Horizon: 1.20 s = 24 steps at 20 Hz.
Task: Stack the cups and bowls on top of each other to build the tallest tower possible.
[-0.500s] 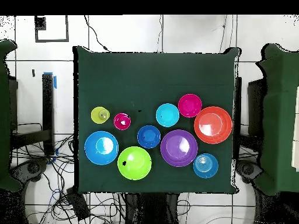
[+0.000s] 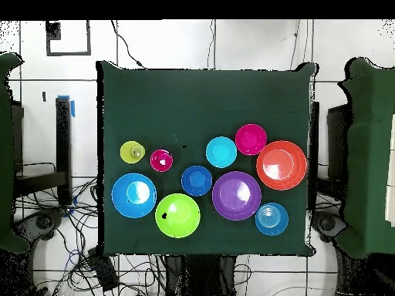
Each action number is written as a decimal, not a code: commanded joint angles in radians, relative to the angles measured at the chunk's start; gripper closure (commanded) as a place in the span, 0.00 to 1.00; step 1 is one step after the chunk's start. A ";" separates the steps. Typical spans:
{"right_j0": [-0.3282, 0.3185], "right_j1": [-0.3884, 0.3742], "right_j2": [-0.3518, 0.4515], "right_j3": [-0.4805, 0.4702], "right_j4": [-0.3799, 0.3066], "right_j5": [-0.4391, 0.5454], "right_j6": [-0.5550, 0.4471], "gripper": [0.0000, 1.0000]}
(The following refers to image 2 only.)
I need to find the small dark blue bowl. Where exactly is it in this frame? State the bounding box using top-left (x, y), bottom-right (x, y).
top-left (181, 165), bottom-right (214, 197)

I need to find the small cyan bowl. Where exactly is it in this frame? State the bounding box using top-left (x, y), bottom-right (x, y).
top-left (205, 136), bottom-right (238, 170)

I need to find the pink cup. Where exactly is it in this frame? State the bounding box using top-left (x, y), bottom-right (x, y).
top-left (150, 148), bottom-right (174, 173)

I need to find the purple bowl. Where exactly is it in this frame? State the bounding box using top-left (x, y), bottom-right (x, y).
top-left (211, 170), bottom-right (263, 222)

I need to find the green bowl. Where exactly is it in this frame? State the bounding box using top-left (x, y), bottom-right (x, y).
top-left (154, 193), bottom-right (201, 239)

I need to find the pink bowl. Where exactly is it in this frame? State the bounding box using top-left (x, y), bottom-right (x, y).
top-left (235, 123), bottom-right (268, 156)

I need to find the dark green table cloth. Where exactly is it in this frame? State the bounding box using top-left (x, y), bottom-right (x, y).
top-left (96, 60), bottom-right (319, 257)

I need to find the yellow cup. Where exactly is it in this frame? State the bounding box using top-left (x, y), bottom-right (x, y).
top-left (119, 140), bottom-right (147, 165)

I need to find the large blue bowl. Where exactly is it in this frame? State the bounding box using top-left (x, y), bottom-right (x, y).
top-left (110, 172), bottom-right (158, 220)

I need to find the orange bowl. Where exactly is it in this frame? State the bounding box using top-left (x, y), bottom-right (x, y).
top-left (255, 140), bottom-right (309, 191)

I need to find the translucent blue bowl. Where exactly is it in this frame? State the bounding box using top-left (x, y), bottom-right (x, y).
top-left (255, 202), bottom-right (290, 237)

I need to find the blue tape strip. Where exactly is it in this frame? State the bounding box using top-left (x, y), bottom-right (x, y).
top-left (56, 94), bottom-right (76, 119)

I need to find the black equipment box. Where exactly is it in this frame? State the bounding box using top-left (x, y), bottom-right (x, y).
top-left (10, 103), bottom-right (25, 173)
top-left (326, 103), bottom-right (353, 183)

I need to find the dark grey floor box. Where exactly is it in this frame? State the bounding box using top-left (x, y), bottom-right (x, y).
top-left (87, 246), bottom-right (120, 292)

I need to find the grey round floor base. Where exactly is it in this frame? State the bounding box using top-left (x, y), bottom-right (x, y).
top-left (311, 210), bottom-right (348, 243)
top-left (13, 209), bottom-right (66, 244)

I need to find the green-covered side table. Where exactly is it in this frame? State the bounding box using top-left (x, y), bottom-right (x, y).
top-left (0, 52), bottom-right (30, 254)
top-left (334, 56), bottom-right (395, 260)

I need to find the white sheet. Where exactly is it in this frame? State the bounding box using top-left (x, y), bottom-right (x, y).
top-left (384, 113), bottom-right (395, 228)

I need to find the black floor cable with plug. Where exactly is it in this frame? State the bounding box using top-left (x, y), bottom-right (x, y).
top-left (110, 19), bottom-right (147, 69)

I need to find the black metal frame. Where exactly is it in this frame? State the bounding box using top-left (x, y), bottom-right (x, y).
top-left (307, 100), bottom-right (321, 212)
top-left (12, 96), bottom-right (73, 207)

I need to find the thin black floor cable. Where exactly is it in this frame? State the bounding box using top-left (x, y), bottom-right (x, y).
top-left (205, 19), bottom-right (217, 69)
top-left (289, 19), bottom-right (302, 71)

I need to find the tangle of floor cables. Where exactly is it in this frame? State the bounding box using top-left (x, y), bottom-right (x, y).
top-left (13, 177), bottom-right (166, 296)

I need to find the black square floor frame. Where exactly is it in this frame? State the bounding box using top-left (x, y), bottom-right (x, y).
top-left (45, 19), bottom-right (93, 57)

